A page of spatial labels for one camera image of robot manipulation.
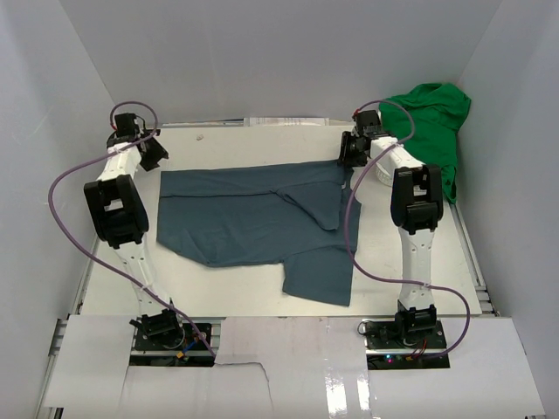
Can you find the blue t shirt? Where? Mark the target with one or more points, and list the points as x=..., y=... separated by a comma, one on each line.
x=297, y=214

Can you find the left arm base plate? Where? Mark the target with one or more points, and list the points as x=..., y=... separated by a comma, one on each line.
x=186, y=350

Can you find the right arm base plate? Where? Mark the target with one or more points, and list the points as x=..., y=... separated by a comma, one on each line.
x=388, y=350

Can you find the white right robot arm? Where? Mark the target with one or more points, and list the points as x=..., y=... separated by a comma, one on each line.
x=416, y=208

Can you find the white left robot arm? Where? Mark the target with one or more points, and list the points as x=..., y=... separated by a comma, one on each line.
x=120, y=220

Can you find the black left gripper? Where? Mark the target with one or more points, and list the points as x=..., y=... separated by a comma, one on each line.
x=159, y=152

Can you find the green t shirt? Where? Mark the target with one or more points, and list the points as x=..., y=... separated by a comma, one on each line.
x=439, y=110

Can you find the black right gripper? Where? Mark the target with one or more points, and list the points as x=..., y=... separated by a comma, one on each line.
x=348, y=138

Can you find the white plastic basket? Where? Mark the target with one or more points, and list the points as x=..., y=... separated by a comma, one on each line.
x=383, y=175

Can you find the papers behind table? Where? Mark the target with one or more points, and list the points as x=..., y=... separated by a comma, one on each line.
x=285, y=122

